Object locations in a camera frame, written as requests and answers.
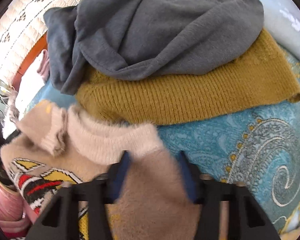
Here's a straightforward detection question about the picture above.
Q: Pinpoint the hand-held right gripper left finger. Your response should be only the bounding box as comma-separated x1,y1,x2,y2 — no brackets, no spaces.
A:
26,151,132,240

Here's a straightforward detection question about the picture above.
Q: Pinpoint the wooden headboard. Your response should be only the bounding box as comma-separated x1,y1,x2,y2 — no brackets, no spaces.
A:
14,34,49,82

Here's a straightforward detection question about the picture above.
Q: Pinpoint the mustard knit sweater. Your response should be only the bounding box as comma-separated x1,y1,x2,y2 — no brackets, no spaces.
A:
75,0,300,125

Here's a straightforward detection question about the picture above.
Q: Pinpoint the beige quilted headboard cover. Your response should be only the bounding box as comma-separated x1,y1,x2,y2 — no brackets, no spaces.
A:
0,0,92,83

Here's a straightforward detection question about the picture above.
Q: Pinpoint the beige fuzzy patterned sweater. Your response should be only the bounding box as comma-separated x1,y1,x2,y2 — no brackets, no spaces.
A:
0,100,228,240

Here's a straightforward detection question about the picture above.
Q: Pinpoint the grey sweater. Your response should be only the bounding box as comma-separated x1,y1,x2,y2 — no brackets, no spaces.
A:
43,0,265,95

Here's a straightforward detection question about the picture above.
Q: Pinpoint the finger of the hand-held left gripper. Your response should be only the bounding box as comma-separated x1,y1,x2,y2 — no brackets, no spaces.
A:
1,129,22,147

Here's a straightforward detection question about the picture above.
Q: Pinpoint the blue floral duvet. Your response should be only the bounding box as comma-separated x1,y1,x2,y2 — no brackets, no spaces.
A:
162,0,300,58

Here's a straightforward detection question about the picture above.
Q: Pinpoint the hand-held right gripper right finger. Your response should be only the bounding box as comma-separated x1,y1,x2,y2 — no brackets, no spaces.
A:
179,151,282,240

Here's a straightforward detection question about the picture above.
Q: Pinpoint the pink folded garment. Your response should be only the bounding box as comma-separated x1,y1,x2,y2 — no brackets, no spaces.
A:
14,50,51,130

